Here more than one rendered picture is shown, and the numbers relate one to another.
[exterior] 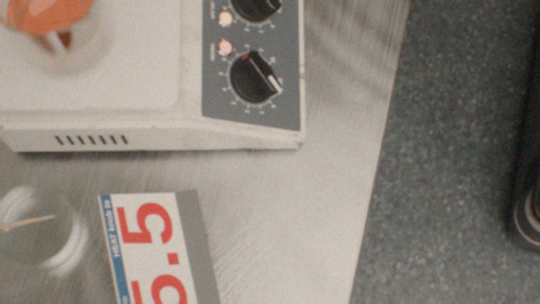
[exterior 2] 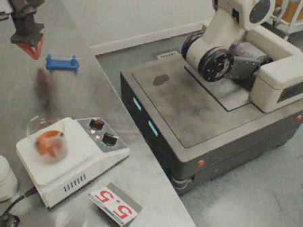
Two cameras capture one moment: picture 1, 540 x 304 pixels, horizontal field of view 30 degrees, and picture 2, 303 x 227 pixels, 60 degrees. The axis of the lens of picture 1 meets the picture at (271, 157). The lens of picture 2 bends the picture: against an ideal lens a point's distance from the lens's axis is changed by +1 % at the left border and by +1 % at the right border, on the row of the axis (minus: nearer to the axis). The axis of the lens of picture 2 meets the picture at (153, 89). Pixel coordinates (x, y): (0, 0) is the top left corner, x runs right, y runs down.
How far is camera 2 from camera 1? 0.25 m
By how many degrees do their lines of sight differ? 38
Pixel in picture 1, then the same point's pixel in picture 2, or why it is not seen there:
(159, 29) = (79, 138)
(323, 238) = (151, 171)
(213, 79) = (100, 144)
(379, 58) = (132, 128)
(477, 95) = not seen: hidden behind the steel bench
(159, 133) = (94, 166)
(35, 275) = not seen: outside the picture
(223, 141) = (111, 161)
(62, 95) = (62, 167)
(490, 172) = not seen: hidden behind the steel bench
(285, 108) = (120, 144)
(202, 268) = (127, 199)
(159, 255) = (114, 201)
